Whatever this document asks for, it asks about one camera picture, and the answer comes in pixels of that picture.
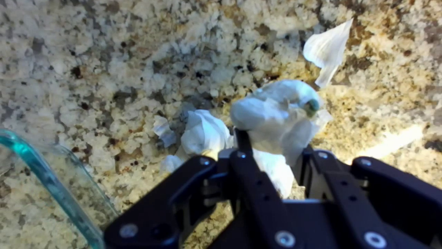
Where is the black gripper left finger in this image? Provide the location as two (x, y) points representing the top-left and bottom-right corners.
(103, 128), (296, 249)

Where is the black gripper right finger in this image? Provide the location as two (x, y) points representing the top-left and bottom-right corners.
(296, 145), (442, 249)

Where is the square clear glass bowl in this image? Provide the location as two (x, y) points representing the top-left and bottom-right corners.
(0, 128), (122, 249)

